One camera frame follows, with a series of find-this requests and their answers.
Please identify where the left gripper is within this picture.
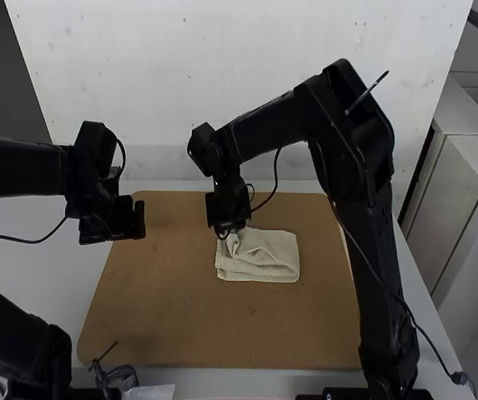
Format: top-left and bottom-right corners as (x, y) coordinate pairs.
(64, 177), (147, 246)

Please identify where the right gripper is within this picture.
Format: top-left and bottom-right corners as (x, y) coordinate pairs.
(204, 174), (253, 234)

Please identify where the pale towel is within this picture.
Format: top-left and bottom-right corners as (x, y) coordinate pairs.
(214, 227), (301, 285)

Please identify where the cork mat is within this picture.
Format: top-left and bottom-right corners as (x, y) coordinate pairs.
(77, 190), (367, 372)

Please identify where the silver foil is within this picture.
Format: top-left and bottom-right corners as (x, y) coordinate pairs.
(123, 383), (177, 400)

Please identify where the grey cabinet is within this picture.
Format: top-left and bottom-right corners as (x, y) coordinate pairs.
(400, 7), (478, 400)

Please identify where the black cable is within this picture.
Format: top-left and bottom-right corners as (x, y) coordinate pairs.
(244, 144), (284, 214)
(114, 138), (128, 178)
(400, 299), (466, 386)
(0, 214), (69, 246)

